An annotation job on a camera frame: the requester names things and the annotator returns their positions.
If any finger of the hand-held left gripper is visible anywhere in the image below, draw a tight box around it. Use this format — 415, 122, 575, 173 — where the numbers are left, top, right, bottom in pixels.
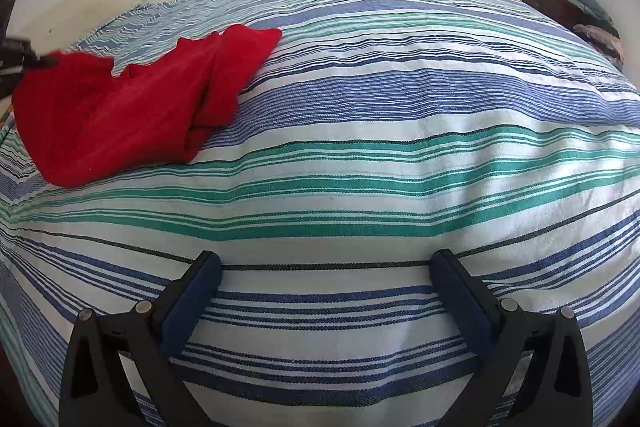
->
25, 51, 64, 70

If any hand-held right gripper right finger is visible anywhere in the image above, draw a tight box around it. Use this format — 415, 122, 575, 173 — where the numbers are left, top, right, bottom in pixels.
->
429, 249, 594, 427

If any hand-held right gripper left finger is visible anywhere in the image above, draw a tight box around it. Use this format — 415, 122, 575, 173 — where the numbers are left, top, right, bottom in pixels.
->
58, 250, 222, 427

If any red knit sweater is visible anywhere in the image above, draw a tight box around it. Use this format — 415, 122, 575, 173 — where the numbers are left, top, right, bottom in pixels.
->
12, 24, 284, 189

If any pile of mixed clothes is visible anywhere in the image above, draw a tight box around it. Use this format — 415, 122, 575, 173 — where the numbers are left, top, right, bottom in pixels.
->
572, 24, 627, 68

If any beige headboard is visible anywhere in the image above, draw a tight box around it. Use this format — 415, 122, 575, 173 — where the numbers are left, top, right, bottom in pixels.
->
10, 0, 144, 54

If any striped bed cover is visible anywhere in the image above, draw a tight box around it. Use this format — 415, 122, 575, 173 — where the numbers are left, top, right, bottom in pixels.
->
0, 0, 640, 427

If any dark wooden cabinet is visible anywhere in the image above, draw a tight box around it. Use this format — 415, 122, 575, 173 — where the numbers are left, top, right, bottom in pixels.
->
521, 0, 584, 31

